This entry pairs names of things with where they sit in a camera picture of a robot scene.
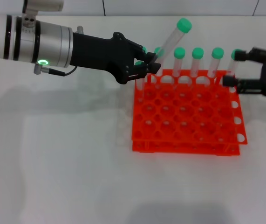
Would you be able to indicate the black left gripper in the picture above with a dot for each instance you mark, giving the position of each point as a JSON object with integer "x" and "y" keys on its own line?
{"x": 95, "y": 53}

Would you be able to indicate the clear test tube green cap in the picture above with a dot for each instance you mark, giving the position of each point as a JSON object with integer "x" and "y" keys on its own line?
{"x": 158, "y": 50}
{"x": 233, "y": 54}
{"x": 217, "y": 53}
{"x": 144, "y": 49}
{"x": 140, "y": 88}
{"x": 197, "y": 53}
{"x": 179, "y": 52}
{"x": 173, "y": 39}

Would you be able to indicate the red test tube rack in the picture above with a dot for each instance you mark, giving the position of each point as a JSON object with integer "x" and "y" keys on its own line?
{"x": 193, "y": 151}

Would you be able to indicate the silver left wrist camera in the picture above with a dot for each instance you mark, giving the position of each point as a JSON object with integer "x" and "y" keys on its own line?
{"x": 44, "y": 3}

